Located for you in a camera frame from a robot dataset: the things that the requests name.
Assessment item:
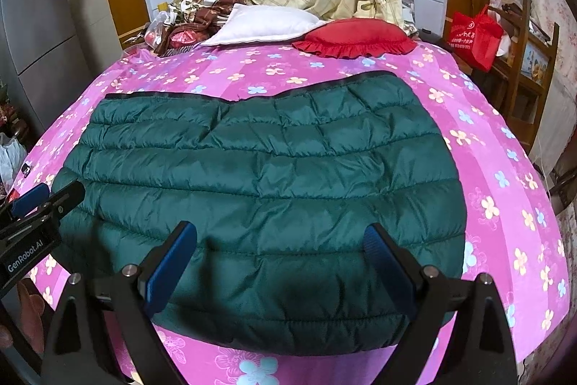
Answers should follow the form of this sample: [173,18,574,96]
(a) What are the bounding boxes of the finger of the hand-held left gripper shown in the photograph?
[0,181,86,242]
[0,183,49,224]

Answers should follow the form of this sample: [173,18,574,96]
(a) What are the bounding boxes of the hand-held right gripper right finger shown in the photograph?
[364,223,517,385]

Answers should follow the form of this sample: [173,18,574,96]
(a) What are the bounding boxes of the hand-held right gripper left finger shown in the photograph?
[43,221,198,385]

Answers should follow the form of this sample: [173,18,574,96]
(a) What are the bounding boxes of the green puffer jacket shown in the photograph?
[52,70,467,356]

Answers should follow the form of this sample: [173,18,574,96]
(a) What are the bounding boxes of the white plastic bag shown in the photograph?
[0,132,28,193]

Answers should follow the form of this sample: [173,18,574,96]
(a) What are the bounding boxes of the pink floral bed sheet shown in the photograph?
[13,38,571,385]

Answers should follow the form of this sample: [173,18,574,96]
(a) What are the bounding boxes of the grey refrigerator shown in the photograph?
[0,0,93,142]

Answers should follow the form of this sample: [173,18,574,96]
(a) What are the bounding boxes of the clear plastic bag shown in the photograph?
[144,4,199,52]

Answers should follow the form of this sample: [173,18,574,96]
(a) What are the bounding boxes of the dark wooden chair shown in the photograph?
[547,159,577,214]

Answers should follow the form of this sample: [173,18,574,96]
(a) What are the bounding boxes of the red ruffled pillow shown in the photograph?
[292,18,418,60]

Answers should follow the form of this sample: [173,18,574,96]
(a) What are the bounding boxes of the red shopping bag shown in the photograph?
[446,5,504,73]

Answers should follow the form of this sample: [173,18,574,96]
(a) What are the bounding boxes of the white pillow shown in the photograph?
[201,4,325,47]

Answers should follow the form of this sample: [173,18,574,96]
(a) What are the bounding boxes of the floral curtain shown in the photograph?
[529,0,577,169]

